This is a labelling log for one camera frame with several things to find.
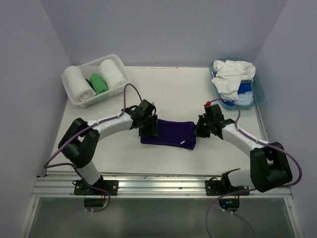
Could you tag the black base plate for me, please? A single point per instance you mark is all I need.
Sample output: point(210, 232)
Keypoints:
point(110, 186)
point(218, 187)

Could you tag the white crumpled towel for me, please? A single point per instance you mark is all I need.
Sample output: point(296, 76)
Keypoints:
point(229, 76)

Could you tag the large white rolled towel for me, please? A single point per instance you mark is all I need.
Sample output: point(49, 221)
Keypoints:
point(76, 84)

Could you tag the light blue towel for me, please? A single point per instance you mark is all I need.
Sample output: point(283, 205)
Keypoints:
point(245, 99)

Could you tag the white plastic basket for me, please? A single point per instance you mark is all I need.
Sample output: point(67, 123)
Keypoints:
point(93, 67)

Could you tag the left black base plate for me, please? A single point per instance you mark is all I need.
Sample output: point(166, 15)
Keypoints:
point(110, 186)

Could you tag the green rolled towel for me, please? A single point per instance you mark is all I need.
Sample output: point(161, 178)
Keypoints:
point(98, 83)

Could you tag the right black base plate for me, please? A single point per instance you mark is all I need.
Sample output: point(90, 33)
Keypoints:
point(218, 187)

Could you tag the aluminium rail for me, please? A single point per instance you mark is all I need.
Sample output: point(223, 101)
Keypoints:
point(129, 186)

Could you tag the purple towel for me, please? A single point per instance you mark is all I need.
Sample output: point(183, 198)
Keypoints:
point(175, 134)

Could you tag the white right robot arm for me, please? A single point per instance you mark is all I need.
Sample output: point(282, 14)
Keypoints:
point(269, 167)

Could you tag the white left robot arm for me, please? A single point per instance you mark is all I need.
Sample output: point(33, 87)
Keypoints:
point(80, 140)

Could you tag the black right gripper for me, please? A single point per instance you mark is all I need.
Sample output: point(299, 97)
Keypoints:
point(197, 130)

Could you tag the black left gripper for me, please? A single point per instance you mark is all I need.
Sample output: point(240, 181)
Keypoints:
point(152, 130)

